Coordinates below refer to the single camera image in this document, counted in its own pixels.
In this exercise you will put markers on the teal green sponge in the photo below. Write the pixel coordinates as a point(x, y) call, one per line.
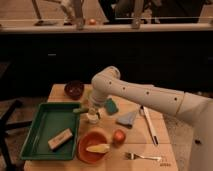
point(110, 107)

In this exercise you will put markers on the black office chair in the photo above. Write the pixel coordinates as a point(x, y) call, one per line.
point(12, 130)

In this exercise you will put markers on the grey blue cloth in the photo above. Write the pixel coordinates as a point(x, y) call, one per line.
point(127, 119)

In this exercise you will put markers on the green plastic tray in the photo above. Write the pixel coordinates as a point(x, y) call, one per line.
point(51, 119)

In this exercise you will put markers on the cream yellowish gripper body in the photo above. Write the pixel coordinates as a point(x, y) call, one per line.
point(94, 111)

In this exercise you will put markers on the beige rectangular block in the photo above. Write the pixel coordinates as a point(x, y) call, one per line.
point(60, 139)

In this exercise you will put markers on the white handled utensil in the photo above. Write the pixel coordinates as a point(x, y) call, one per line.
point(150, 125)

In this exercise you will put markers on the white paper cup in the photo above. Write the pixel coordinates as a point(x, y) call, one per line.
point(93, 119)

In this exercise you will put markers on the red tomato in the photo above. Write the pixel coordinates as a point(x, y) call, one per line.
point(119, 137)

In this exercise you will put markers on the silver fork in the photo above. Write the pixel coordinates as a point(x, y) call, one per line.
point(133, 156)

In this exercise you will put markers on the yellow corn cob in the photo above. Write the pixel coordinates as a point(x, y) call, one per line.
point(100, 148)

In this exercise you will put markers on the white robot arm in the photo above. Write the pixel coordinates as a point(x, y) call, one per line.
point(194, 110)

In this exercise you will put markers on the dark red bowl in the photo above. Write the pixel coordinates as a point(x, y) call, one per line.
point(74, 89)

